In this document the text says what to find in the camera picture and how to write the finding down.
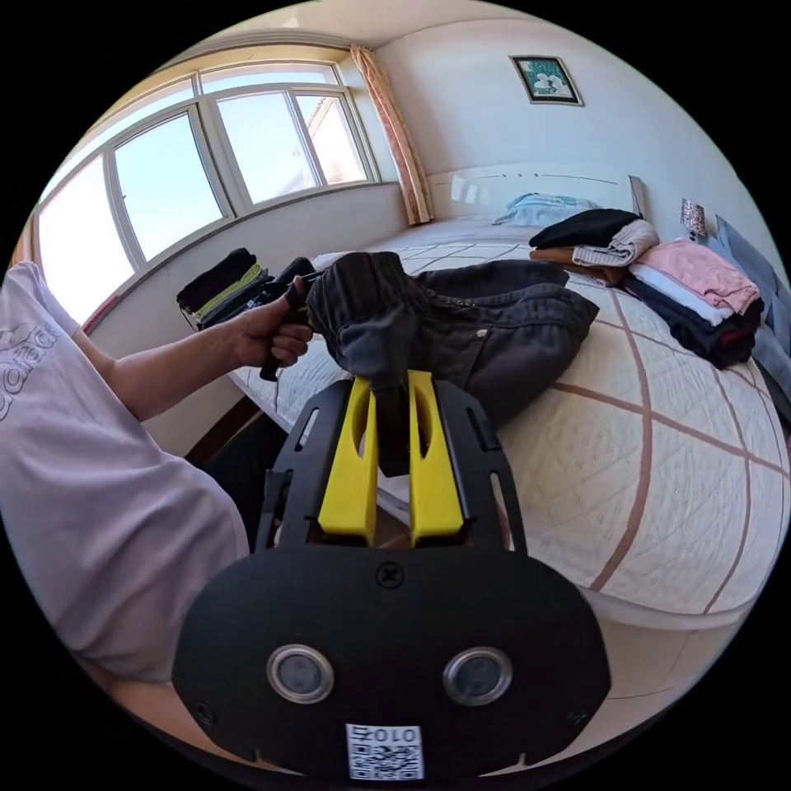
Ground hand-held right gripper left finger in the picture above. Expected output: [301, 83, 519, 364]
[317, 377, 379, 537]

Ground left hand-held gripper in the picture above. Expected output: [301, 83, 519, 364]
[259, 255, 325, 381]

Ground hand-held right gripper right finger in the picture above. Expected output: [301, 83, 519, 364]
[407, 368, 473, 549]

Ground black cargo shorts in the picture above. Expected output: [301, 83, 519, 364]
[305, 250, 601, 478]

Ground person's left forearm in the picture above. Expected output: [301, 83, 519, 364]
[103, 320, 248, 423]

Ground person's right forearm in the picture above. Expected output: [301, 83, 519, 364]
[73, 648, 190, 765]

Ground person's left hand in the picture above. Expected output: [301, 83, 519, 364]
[236, 276, 316, 370]

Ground pile of clothes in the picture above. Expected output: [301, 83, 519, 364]
[176, 246, 280, 332]
[528, 208, 765, 372]

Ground window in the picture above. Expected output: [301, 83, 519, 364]
[29, 58, 382, 324]

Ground patterned orange curtain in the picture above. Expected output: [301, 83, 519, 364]
[349, 44, 434, 227]

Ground bed with checked quilt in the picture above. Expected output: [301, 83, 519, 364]
[227, 162, 791, 633]

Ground person's body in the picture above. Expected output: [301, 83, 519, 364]
[0, 259, 293, 687]

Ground light blue pillow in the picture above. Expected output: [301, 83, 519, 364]
[492, 192, 605, 228]

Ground framed picture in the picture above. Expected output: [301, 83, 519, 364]
[508, 54, 586, 108]

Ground small patterned lamp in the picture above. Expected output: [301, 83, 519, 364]
[679, 197, 709, 241]

